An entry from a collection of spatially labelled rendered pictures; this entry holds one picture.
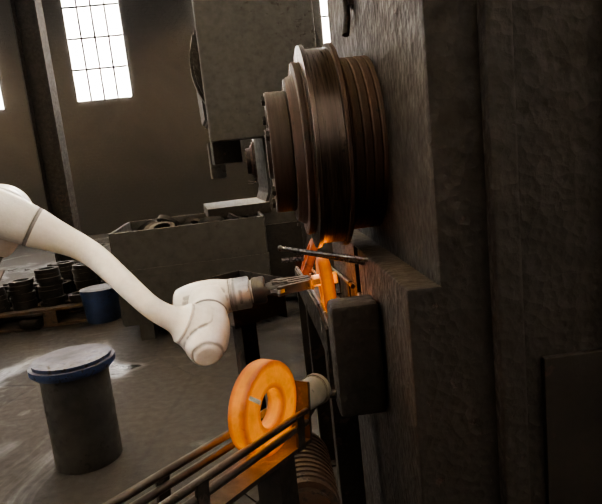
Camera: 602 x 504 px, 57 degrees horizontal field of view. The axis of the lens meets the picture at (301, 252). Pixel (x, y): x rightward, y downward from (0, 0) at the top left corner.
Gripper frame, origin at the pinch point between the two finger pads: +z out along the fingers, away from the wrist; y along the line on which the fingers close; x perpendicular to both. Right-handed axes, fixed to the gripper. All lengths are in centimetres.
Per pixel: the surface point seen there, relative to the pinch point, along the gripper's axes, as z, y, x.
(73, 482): -100, -48, -71
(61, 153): -265, -624, 87
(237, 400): -22, 68, -1
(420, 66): 14, 61, 45
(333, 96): 4, 36, 45
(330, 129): 2, 38, 38
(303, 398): -12, 58, -7
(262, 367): -18, 65, 2
